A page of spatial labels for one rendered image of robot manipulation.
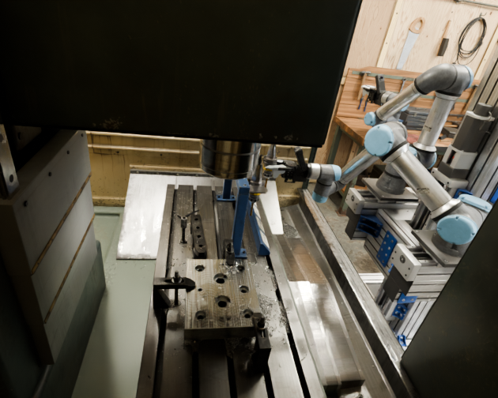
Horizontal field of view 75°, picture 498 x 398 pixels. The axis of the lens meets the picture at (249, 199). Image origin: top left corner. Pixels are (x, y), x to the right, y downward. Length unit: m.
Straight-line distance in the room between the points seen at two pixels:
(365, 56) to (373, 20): 0.33
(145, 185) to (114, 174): 0.21
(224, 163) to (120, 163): 1.30
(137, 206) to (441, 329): 1.50
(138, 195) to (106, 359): 0.91
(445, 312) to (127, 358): 1.08
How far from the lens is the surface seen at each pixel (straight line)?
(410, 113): 3.90
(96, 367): 1.41
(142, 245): 1.78
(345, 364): 1.40
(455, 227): 1.36
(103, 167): 2.08
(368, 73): 3.77
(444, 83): 1.79
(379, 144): 1.36
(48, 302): 0.97
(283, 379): 1.05
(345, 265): 1.62
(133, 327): 1.48
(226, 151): 0.78
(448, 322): 1.14
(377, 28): 3.88
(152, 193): 1.95
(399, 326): 2.17
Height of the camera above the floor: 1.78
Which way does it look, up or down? 30 degrees down
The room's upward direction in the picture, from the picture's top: 9 degrees clockwise
